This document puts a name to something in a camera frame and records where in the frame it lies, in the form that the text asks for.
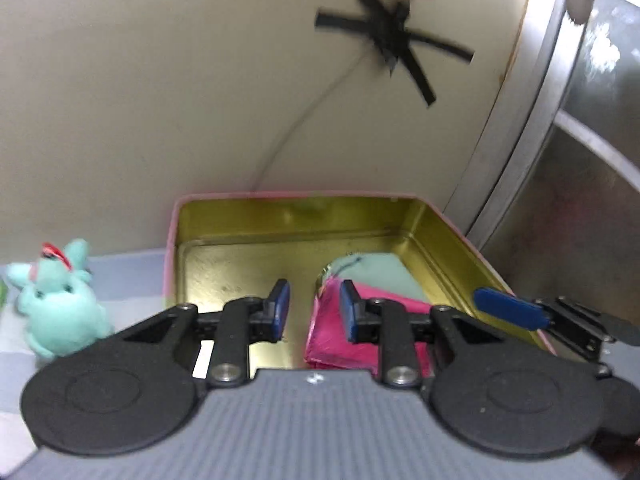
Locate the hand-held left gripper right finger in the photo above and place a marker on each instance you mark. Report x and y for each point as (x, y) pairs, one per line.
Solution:
(350, 312)

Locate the black tape cross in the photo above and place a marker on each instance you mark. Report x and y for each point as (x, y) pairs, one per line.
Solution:
(390, 30)

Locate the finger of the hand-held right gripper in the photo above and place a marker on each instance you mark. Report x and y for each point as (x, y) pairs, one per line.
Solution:
(505, 307)

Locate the blue striped bed sheet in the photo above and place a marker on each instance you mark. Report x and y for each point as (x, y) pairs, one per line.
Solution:
(130, 280)

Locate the pink cloth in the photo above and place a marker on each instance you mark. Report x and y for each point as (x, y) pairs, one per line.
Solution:
(330, 340)

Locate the metal window frame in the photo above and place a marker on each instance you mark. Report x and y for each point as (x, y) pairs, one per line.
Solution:
(530, 110)

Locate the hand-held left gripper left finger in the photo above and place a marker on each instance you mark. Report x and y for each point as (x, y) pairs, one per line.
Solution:
(278, 310)

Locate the teal plush toy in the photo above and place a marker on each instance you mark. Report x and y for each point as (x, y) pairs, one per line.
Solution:
(60, 305)

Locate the pink tin box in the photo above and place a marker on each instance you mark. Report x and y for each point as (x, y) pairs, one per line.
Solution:
(240, 260)

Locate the teal flat packet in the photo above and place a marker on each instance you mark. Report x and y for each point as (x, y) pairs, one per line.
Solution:
(385, 275)

